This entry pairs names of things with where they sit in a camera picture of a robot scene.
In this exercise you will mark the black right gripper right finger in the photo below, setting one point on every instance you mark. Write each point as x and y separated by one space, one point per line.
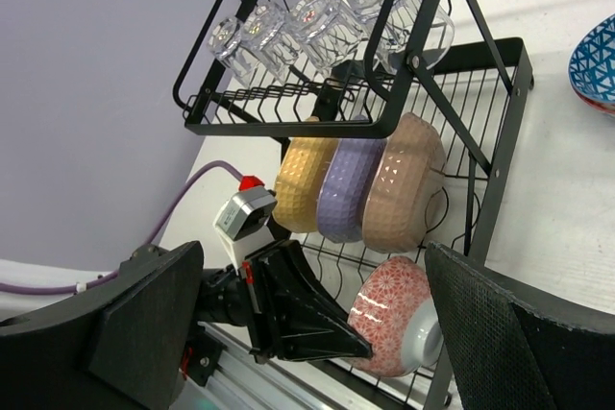
514 346

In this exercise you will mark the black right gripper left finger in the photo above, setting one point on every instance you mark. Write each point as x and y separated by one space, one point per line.
117 346

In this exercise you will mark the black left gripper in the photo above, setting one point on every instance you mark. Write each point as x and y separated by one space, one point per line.
277 297

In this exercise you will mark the orange patterned ceramic bowl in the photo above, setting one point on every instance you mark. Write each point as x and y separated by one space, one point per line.
603 108

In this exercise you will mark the blue triangle patterned bowl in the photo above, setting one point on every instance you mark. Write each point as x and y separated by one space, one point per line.
591 65

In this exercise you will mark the pink floral patterned bowl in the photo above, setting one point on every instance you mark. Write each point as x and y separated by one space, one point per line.
395 313

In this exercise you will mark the yellow textured bowl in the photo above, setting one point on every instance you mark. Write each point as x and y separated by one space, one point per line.
299 181

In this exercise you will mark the purple textured bowl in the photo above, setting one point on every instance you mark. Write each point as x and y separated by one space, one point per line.
344 190

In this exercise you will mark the brown textured bowl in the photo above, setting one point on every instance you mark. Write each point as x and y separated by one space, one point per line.
406 189

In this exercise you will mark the clear drinking glass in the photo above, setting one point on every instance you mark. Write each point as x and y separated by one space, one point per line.
225 42
265 35
326 30
398 27

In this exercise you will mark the aluminium mounting rail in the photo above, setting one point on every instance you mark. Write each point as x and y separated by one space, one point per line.
238 382

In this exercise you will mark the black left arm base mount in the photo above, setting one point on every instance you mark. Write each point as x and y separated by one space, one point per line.
202 353

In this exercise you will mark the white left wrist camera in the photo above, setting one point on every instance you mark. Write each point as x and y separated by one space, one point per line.
241 223

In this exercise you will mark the black wire dish rack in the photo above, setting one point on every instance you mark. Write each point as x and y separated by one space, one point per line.
475 97

